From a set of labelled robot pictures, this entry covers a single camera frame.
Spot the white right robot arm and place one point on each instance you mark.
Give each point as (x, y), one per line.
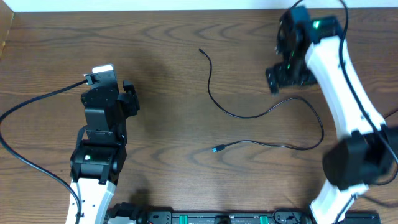
(316, 51)

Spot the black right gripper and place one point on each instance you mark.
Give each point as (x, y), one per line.
(280, 70)

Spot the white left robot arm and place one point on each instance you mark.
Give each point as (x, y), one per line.
(100, 150)

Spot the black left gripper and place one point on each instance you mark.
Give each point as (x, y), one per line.
(132, 101)

